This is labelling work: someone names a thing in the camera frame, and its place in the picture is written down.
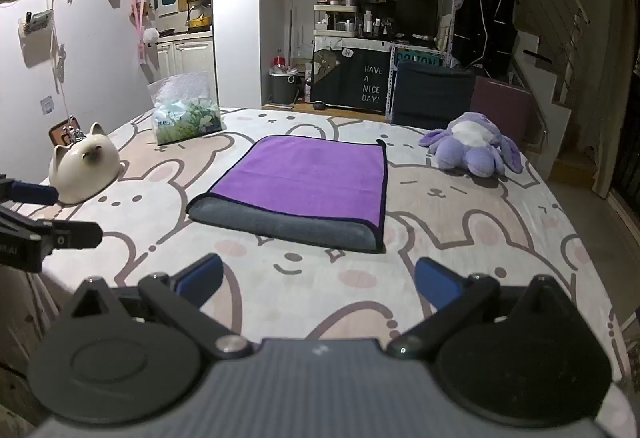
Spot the white kitchen cabinet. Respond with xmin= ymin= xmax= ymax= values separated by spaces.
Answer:
xmin=154 ymin=38 xmax=214 ymax=88

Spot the white shelf rack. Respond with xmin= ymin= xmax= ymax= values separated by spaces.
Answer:
xmin=313 ymin=4 xmax=362 ymax=39

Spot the white cat-shaped ceramic jar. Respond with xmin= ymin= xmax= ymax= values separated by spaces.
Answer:
xmin=49 ymin=122 xmax=121 ymax=205

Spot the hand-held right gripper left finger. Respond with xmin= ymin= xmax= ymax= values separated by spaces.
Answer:
xmin=65 ymin=253 xmax=254 ymax=362

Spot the black letter board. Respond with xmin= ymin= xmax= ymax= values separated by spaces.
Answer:
xmin=312 ymin=44 xmax=394 ymax=115

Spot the plastic tissue pack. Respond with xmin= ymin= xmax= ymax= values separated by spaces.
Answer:
xmin=147 ymin=71 xmax=224 ymax=147

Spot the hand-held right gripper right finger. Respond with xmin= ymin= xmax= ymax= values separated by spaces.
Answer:
xmin=387 ymin=257 xmax=569 ymax=361

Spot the rabbit print tablecloth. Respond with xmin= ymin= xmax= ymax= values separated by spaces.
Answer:
xmin=37 ymin=107 xmax=635 ymax=419

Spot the grey trash bin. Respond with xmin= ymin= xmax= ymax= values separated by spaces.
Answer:
xmin=269 ymin=67 xmax=304 ymax=107

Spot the purple and grey towel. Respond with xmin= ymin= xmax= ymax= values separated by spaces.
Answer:
xmin=186 ymin=134 xmax=389 ymax=254

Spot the dark fabric chair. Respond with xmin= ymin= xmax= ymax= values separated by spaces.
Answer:
xmin=391 ymin=62 xmax=476 ymax=132

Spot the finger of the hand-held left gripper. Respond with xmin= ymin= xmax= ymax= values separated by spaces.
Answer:
xmin=0 ymin=175 xmax=60 ymax=207
xmin=0 ymin=207 xmax=104 ymax=253

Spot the purple plush toy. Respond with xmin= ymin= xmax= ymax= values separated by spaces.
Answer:
xmin=419 ymin=111 xmax=524 ymax=179

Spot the maroon chair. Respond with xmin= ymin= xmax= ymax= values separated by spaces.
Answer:
xmin=472 ymin=75 xmax=534 ymax=153

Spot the pink ribbon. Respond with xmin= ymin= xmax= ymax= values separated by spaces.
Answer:
xmin=130 ymin=0 xmax=152 ymax=65

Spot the teal sign plate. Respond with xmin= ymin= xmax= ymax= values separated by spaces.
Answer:
xmin=396 ymin=55 xmax=444 ymax=68

